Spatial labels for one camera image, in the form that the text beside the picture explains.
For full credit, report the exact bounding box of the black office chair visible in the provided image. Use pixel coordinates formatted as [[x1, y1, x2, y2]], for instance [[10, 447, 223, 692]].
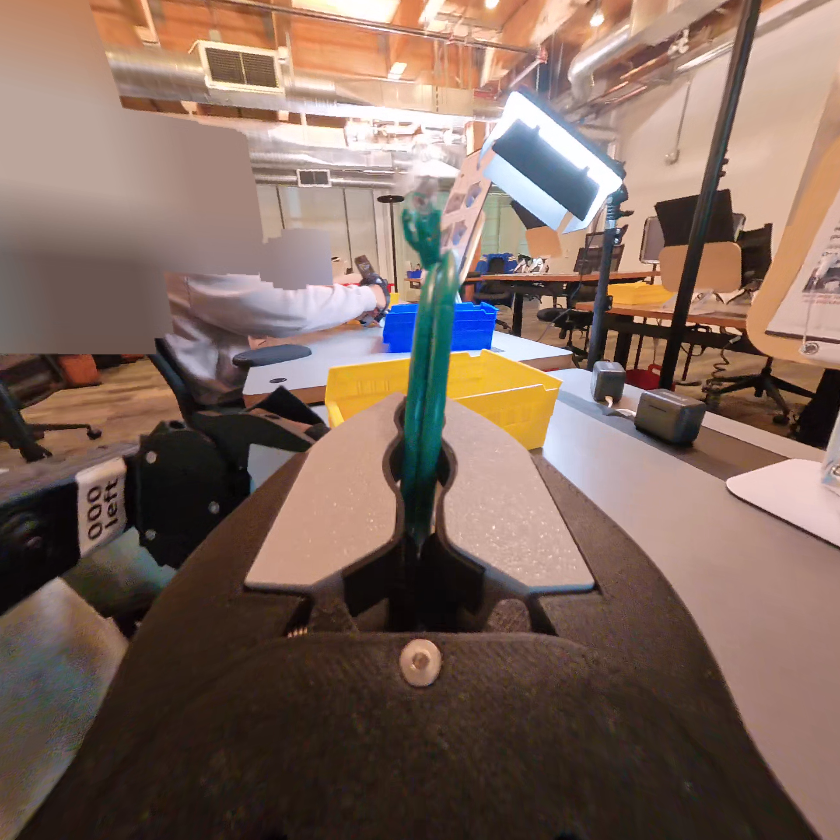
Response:
[[150, 338, 330, 431]]

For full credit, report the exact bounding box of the black floor lamp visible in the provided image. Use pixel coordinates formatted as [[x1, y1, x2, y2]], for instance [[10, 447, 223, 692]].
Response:
[[658, 0, 767, 392]]

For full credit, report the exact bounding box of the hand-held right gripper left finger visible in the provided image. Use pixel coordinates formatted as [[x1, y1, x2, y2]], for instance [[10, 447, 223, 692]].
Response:
[[244, 392, 419, 619]]

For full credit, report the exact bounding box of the black power adapter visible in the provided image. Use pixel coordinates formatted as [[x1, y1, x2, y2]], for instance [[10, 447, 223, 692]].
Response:
[[634, 388, 708, 448]]

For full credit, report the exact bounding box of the wooden-edged background table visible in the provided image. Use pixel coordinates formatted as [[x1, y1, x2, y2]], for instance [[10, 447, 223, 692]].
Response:
[[573, 297, 750, 332]]

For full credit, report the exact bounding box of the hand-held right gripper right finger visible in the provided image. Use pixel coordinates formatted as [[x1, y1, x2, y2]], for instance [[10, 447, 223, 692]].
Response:
[[428, 395, 597, 619]]

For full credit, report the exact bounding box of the white side table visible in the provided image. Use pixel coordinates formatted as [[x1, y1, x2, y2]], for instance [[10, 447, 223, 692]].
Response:
[[241, 328, 576, 409]]

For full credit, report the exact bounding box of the blue plastic bin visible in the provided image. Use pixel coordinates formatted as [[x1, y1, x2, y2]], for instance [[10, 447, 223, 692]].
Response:
[[382, 300, 499, 355]]

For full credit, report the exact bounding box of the cardboard box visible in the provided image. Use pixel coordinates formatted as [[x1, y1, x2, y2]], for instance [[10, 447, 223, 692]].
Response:
[[524, 225, 567, 261]]

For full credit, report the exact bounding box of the slim floor lamp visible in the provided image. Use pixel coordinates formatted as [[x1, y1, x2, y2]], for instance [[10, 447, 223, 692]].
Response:
[[376, 192, 406, 294]]

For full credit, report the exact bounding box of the green ethernet cable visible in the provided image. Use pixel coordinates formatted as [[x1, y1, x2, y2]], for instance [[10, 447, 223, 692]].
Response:
[[399, 176, 462, 550]]

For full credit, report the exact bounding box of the black tripod stand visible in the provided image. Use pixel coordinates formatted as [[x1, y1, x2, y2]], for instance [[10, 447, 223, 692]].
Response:
[[586, 185, 635, 373]]

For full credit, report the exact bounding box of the yellow plastic bin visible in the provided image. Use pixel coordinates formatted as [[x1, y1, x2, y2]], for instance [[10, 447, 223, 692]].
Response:
[[605, 282, 678, 307], [326, 349, 564, 452]]

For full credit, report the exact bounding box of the studio light panel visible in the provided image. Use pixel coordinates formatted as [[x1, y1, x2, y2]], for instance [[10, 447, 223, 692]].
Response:
[[481, 87, 629, 235]]

